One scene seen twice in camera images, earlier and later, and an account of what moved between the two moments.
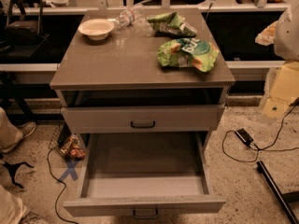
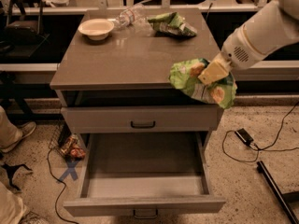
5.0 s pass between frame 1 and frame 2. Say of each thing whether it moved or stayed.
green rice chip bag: moved
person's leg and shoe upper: stayed
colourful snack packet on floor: stayed
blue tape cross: stayed
